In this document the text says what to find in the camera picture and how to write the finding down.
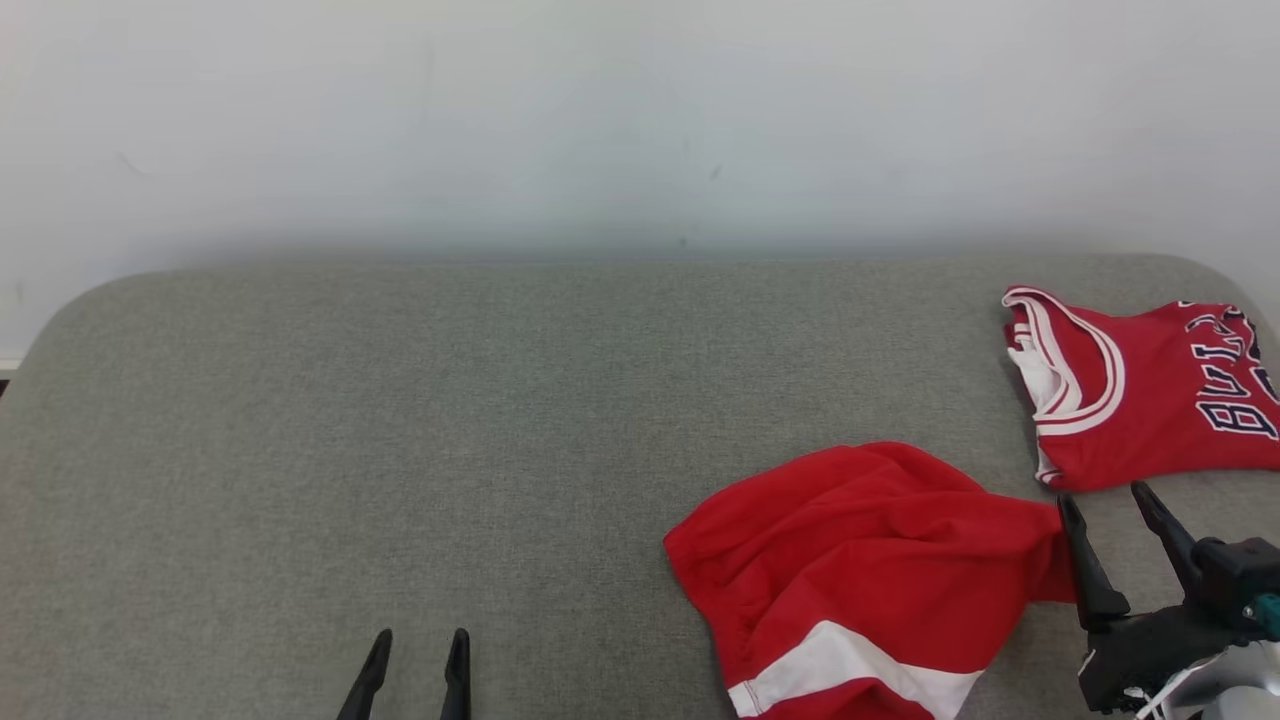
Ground red white basketball jersey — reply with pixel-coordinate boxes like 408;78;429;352
1001;285;1280;493

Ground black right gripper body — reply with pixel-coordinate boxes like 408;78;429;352
1078;600;1280;720

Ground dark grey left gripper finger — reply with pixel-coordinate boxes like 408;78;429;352
440;627;472;720
335;628;394;720

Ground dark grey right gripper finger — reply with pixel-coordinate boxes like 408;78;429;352
1056;493;1132;632
1130;481;1200;592

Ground red white basketball shorts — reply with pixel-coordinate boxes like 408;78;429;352
663;441;1083;720

